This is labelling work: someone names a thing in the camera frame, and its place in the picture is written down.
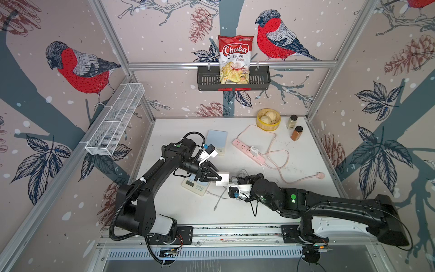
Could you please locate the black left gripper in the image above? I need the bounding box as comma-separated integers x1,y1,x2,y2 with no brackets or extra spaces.
179,159,223,182

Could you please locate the white charger adapter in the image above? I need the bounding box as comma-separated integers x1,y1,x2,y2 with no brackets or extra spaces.
250,146,259,157
215,172,231,186

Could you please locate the blue-top kitchen scale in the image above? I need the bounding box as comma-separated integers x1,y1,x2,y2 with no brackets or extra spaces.
181,177,210,197
206,130,228,156

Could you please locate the grey USB cable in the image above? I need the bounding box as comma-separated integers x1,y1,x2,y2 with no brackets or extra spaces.
213,168,259,211

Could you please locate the pink power strip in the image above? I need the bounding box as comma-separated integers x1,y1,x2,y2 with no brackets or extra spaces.
232,139,266,165

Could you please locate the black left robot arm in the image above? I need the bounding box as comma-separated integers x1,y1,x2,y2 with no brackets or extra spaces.
109,132,222,241

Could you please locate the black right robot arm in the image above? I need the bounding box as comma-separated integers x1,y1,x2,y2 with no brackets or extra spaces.
247,173,411,247

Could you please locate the brown spice jar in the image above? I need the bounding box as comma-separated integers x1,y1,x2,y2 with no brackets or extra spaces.
291,125,303,141

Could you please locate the light spice jar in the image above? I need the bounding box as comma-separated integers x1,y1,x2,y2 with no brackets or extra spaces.
287,114,298,130

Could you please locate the yellow rimmed wooden bowl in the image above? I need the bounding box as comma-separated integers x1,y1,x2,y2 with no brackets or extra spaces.
256,108,281,131

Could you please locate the bun in bowl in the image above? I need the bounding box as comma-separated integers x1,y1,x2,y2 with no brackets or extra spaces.
260,116,272,124
266,111,277,121

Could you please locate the red cassava chips bag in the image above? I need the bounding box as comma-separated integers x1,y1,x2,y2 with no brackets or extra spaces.
218,35,254,85

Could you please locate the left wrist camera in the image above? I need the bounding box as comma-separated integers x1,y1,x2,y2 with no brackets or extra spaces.
199,144,218,165

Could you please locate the black hanging wire basket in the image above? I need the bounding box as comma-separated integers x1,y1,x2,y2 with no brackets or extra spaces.
197,66,271,91

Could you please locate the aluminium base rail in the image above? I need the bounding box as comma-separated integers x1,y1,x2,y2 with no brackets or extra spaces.
98,221,376,249

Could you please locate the white mesh wall shelf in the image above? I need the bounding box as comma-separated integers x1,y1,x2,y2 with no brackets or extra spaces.
85,83,145,156

